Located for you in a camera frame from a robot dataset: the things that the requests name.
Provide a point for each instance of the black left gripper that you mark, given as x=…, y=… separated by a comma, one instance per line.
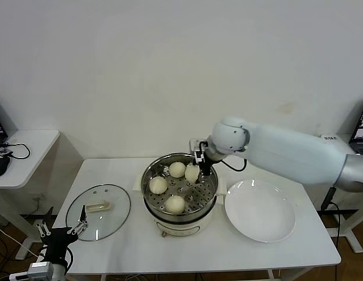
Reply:
x=57, y=237

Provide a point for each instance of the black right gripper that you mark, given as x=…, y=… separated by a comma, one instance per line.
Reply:
x=205, y=161

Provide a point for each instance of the white steamed baozi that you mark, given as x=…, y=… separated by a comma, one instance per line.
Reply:
x=158, y=185
x=174, y=204
x=177, y=169
x=191, y=173

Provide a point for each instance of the round glass pot lid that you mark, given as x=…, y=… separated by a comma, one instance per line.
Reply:
x=111, y=222

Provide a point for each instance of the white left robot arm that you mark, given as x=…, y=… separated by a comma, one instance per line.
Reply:
x=57, y=256

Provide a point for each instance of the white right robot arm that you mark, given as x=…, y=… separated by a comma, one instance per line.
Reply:
x=287, y=152

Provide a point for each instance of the perforated steel steamer basket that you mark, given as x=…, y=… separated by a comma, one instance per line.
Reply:
x=205, y=193

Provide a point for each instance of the round white plate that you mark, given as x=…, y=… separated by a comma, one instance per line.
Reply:
x=257, y=210

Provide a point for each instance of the white side table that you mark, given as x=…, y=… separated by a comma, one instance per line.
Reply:
x=352, y=231
x=32, y=152

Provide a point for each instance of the black computer mouse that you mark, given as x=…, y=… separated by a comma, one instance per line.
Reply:
x=0, y=168

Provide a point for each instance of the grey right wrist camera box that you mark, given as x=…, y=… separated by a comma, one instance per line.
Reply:
x=194, y=145

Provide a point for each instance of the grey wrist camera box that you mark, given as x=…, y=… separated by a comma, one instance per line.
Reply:
x=194, y=145
x=39, y=270

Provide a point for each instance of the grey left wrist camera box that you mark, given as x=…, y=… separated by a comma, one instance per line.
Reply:
x=39, y=270

